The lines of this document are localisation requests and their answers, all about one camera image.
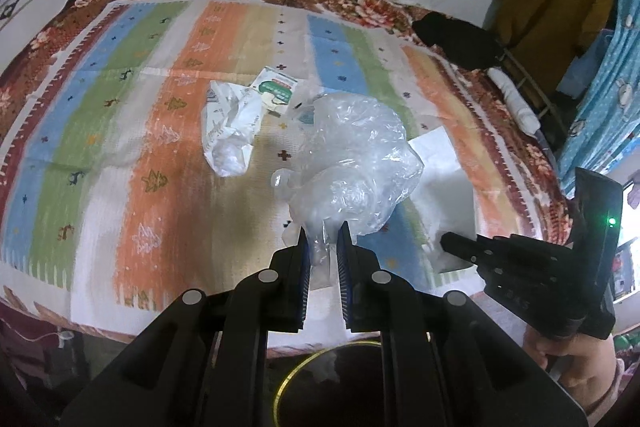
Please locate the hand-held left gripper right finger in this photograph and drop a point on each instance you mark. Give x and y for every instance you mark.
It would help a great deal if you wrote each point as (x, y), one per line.
(344, 279)

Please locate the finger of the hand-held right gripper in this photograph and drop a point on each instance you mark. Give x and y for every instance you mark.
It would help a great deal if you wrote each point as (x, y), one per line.
(460, 248)

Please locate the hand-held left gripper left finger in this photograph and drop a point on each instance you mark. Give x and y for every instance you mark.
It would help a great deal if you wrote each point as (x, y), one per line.
(303, 279)

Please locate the white paper sheet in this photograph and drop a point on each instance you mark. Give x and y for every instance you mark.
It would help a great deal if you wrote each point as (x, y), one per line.
(445, 187)

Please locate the black bin with yellow rim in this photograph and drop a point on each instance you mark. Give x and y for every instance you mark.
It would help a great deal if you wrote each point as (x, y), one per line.
(325, 382)

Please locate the clear plastic bag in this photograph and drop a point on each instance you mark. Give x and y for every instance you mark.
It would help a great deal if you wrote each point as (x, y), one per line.
(350, 157)

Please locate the white green snack packet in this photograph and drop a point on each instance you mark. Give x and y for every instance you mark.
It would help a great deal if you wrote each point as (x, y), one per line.
(275, 88)

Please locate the person's right forearm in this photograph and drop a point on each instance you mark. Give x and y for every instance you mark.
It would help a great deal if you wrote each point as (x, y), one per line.
(602, 389)

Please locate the person's right hand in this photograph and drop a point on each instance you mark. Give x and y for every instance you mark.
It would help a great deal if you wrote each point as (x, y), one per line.
(570, 357)

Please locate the white rolled cloth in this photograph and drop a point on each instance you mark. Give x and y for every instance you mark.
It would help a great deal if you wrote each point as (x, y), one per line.
(515, 99)

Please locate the crumpled white plastic bag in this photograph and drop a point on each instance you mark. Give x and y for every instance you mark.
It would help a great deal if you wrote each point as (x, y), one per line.
(225, 132)

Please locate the blue printed cloth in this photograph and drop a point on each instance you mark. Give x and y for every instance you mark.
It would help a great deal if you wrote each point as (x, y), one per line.
(600, 107)

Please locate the black cloth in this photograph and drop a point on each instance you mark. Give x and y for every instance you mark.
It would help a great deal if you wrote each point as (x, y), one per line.
(457, 39)

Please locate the mustard yellow jacket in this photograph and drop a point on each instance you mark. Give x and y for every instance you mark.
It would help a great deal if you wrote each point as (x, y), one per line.
(550, 7)

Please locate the metal chair frame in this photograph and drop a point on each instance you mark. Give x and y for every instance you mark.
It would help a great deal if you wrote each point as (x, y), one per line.
(537, 94)

